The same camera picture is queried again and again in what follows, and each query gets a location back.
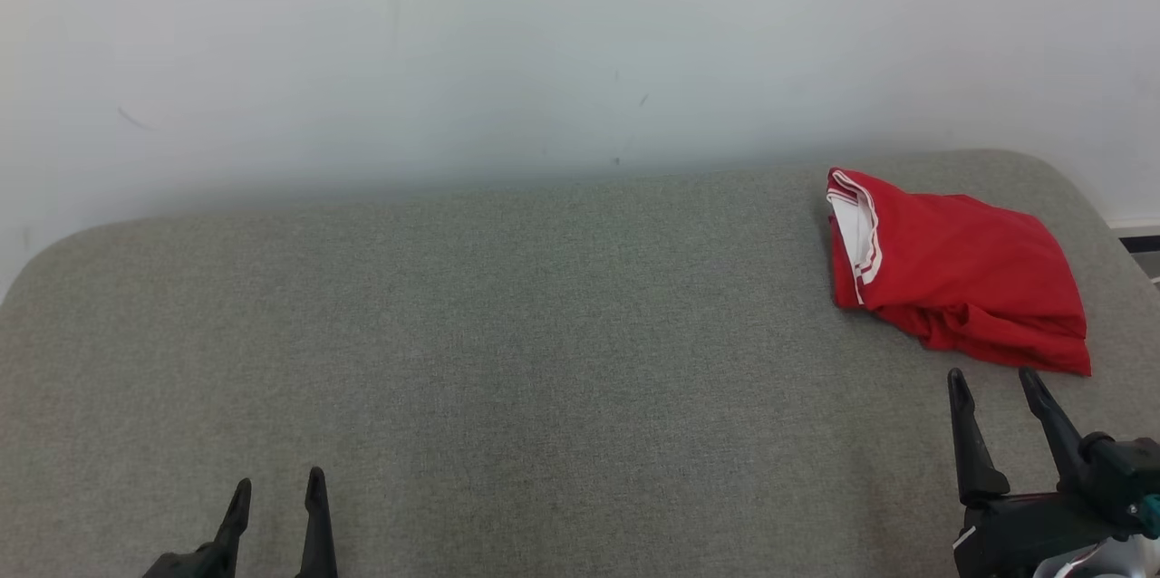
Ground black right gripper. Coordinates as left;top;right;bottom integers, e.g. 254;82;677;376
946;366;1140;578

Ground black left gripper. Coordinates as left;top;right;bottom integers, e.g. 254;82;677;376
140;467;339;578

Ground red shorts with white trim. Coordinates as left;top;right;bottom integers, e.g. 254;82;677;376
875;299;1093;378

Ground red Bulls 23 jersey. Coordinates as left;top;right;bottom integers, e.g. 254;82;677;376
826;166;1089;345

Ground grey fabric sofa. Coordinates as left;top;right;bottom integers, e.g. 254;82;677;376
0;149;1160;578

